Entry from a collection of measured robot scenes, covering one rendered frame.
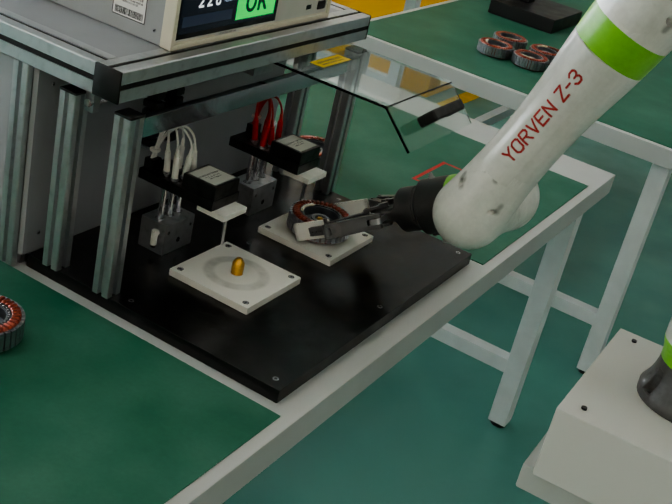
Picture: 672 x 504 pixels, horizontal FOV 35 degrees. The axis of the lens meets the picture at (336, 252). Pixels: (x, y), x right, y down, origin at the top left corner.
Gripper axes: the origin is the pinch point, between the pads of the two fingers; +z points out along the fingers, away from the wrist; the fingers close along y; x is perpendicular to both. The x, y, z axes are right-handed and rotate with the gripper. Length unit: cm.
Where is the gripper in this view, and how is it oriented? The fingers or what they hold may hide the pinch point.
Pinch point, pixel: (321, 220)
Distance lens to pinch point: 188.3
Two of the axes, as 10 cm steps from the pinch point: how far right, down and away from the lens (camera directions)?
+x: -2.4, -9.5, -1.9
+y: 5.0, -2.9, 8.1
